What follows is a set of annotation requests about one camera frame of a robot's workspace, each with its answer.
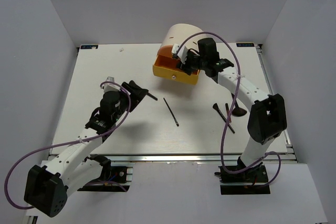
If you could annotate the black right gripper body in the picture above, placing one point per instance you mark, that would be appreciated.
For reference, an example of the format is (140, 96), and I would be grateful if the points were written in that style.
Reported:
(195, 62)

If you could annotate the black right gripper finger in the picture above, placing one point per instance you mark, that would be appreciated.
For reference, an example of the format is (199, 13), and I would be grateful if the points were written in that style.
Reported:
(180, 66)
(188, 70)

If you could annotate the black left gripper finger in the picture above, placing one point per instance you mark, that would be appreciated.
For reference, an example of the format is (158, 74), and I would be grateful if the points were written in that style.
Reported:
(134, 90)
(135, 102)

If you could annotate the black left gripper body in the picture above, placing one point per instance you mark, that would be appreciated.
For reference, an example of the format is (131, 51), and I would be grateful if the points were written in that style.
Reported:
(124, 102)

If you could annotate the yellow organizer drawer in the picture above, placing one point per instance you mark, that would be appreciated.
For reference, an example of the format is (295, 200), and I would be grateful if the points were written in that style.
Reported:
(165, 67)

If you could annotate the orange organizer drawer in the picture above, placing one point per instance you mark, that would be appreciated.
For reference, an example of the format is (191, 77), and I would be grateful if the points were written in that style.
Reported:
(165, 51)

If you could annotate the cream cylindrical makeup organizer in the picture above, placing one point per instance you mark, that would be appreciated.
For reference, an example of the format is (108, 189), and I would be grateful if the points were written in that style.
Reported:
(179, 32)

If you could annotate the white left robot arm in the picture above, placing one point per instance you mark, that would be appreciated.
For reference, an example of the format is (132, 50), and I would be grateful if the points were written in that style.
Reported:
(49, 186)

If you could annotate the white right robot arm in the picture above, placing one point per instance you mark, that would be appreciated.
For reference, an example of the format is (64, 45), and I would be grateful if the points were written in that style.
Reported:
(267, 114)

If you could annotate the slim black makeup brush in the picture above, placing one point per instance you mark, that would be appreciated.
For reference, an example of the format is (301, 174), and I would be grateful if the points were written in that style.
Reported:
(217, 109)

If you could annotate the black fan makeup brush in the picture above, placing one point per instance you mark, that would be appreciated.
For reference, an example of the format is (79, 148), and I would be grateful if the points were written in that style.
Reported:
(238, 111)

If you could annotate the black powder brush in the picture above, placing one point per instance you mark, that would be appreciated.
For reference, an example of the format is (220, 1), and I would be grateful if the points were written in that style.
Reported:
(152, 96)

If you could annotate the blue right corner label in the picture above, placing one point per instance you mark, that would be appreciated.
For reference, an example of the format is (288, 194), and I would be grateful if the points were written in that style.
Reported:
(245, 44)

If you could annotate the blue corner label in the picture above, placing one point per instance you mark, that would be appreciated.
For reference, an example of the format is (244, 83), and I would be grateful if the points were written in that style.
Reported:
(88, 47)
(245, 44)

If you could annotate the thin black mascara wand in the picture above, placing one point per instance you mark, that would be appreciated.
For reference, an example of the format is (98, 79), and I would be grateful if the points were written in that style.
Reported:
(171, 112)

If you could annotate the blue left corner label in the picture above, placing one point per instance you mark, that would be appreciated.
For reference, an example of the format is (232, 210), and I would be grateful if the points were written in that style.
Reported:
(88, 47)

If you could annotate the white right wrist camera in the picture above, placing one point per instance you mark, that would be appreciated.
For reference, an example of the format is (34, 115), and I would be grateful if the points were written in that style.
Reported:
(179, 53)

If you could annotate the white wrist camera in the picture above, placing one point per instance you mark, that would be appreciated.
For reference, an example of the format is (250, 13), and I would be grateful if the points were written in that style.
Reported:
(108, 85)
(179, 53)

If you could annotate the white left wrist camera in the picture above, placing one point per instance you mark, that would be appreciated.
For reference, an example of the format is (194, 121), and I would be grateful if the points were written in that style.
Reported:
(108, 85)

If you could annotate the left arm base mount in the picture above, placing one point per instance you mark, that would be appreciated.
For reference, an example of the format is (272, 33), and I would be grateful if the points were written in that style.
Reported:
(113, 178)

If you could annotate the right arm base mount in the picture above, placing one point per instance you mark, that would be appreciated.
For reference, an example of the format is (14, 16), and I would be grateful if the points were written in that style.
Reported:
(251, 182)

